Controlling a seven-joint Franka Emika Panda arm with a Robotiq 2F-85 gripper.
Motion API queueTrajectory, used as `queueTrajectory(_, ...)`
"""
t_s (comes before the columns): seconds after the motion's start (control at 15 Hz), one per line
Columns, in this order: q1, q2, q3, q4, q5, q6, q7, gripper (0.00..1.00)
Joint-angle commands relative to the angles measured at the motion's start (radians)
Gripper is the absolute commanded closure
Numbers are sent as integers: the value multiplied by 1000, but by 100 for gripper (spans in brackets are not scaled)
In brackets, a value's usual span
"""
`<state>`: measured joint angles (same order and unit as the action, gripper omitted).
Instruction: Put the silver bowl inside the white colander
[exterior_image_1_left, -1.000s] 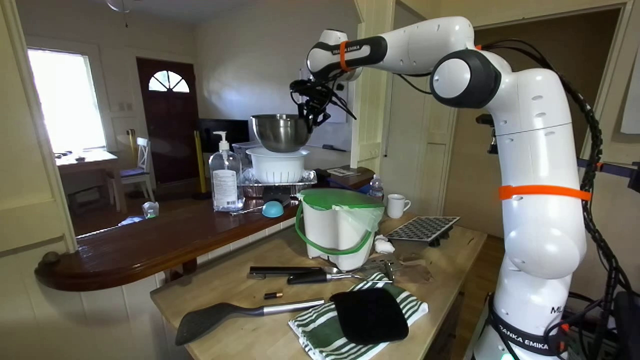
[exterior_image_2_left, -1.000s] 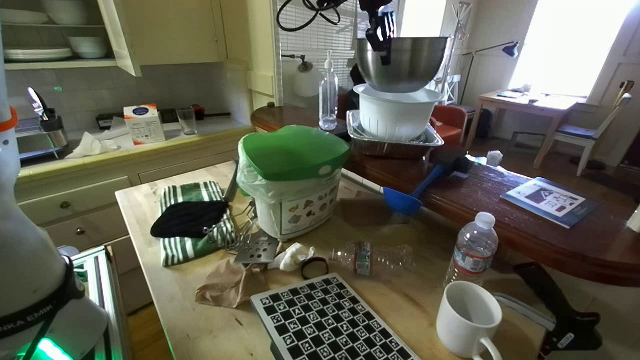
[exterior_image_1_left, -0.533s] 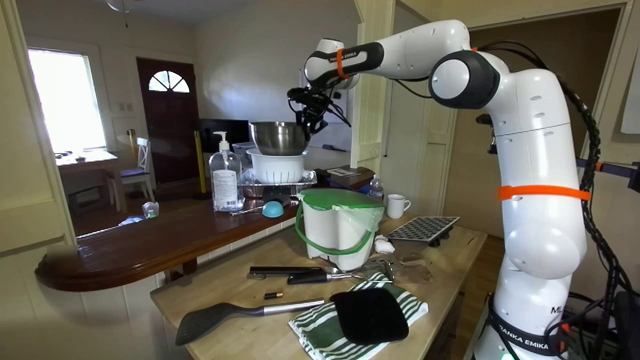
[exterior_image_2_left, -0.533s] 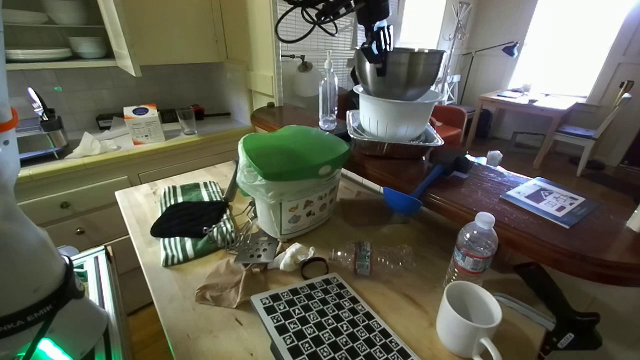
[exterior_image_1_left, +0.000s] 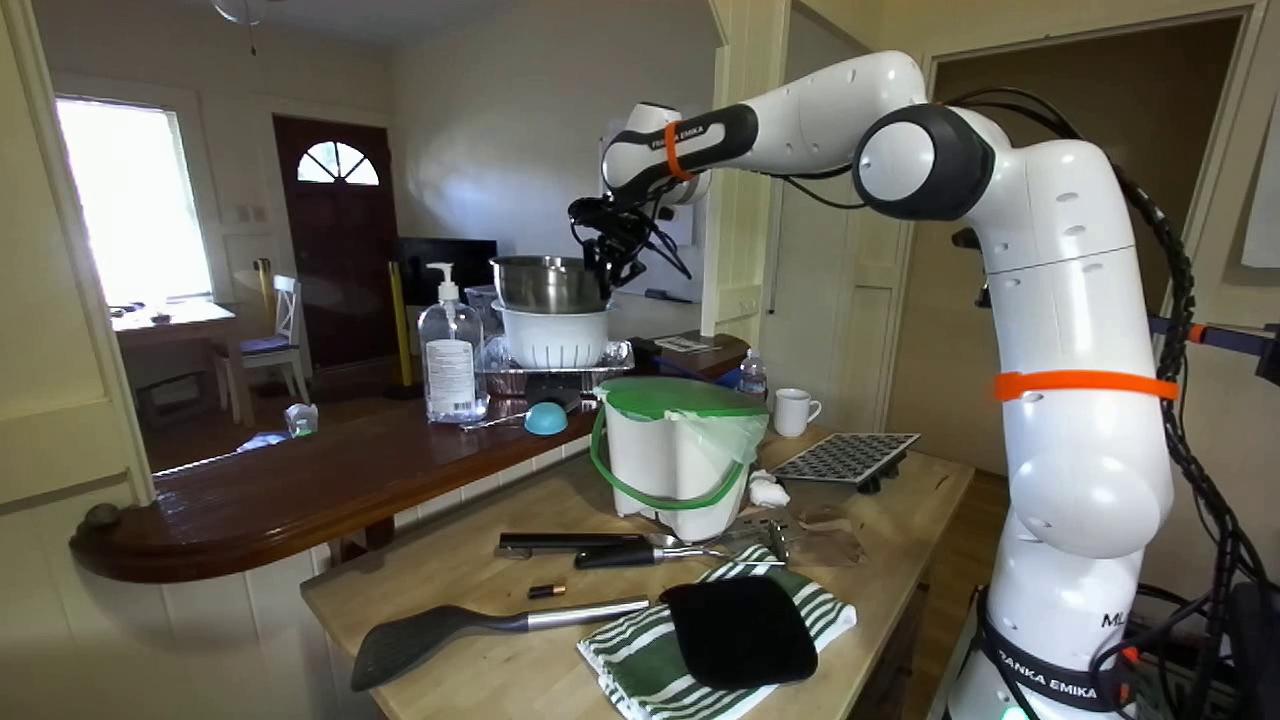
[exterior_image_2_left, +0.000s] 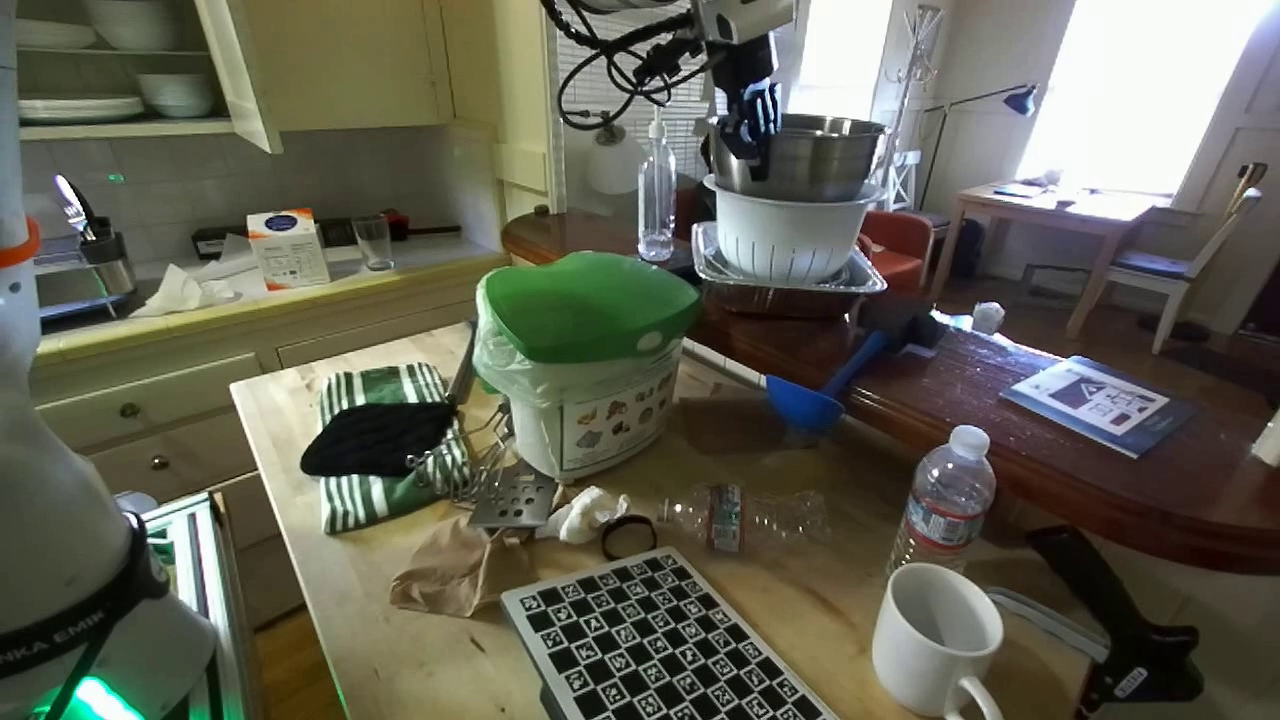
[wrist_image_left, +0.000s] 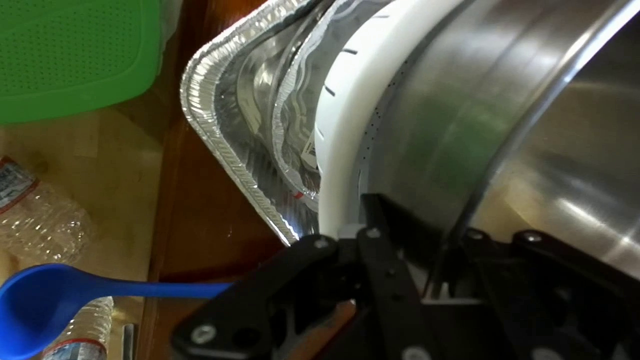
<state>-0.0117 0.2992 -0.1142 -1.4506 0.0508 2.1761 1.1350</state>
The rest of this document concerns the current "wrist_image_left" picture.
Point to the silver metal bowl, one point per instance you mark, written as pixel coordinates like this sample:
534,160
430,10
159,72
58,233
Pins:
500,115

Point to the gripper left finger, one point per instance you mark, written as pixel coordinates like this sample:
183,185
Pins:
380,270

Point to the clear plastic water bottle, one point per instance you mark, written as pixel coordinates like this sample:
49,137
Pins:
35,215
82,330

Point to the aluminium foil tray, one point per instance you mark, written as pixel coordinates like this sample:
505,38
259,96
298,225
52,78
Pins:
250,110

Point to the green perforated plastic board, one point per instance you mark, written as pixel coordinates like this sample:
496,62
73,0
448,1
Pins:
70,55

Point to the white plastic colander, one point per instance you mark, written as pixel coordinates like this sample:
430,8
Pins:
350,100

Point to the blue plastic ladle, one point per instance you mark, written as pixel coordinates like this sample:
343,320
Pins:
45,300

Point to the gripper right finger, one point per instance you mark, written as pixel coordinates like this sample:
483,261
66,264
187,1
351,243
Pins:
540,280

